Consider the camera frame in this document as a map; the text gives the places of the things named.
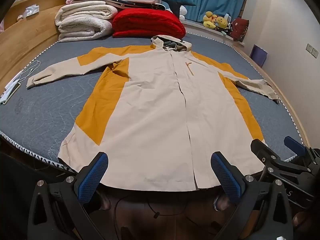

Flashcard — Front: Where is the red folded quilt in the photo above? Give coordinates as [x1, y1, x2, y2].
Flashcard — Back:
[112, 8, 187, 39]

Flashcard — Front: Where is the white wall socket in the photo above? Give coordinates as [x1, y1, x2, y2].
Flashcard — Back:
[306, 43, 320, 58]

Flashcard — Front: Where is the white charging cable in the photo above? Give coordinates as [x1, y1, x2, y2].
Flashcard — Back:
[19, 60, 42, 82]

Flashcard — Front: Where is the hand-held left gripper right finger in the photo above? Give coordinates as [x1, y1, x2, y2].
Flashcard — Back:
[211, 151, 294, 240]

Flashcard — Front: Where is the beige and yellow hooded jacket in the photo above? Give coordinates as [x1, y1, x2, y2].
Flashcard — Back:
[26, 35, 280, 192]

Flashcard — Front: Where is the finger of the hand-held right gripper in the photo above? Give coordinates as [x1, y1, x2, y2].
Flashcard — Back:
[251, 139, 283, 167]
[284, 135, 313, 157]

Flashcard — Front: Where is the person's right foot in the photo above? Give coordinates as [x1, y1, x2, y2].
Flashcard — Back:
[213, 194, 230, 211]

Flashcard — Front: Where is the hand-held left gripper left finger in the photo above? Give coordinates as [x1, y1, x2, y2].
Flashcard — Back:
[27, 151, 109, 240]

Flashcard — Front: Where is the white plush toy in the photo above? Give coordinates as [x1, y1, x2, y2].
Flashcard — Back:
[178, 5, 188, 21]

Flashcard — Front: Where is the person's right hand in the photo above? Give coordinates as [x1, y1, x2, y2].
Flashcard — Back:
[292, 209, 320, 236]

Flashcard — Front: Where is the yellow plush toy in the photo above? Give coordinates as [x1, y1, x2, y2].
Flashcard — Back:
[215, 16, 229, 31]
[203, 11, 218, 28]

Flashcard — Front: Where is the cream folded fleece blanket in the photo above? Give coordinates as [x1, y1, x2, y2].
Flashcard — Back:
[55, 1, 118, 43]

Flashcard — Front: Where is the black floor cable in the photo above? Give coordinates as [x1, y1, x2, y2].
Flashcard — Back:
[114, 195, 191, 240]

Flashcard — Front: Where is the person's foot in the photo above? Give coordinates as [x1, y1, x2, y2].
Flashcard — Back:
[213, 194, 230, 211]
[99, 192, 112, 211]

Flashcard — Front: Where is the phone with papers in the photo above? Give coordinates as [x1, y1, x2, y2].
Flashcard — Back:
[0, 76, 22, 105]

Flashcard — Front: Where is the maroon backpack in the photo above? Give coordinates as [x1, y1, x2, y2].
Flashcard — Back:
[229, 17, 250, 42]

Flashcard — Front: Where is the person's left foot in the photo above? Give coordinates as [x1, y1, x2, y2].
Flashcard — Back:
[99, 192, 112, 211]

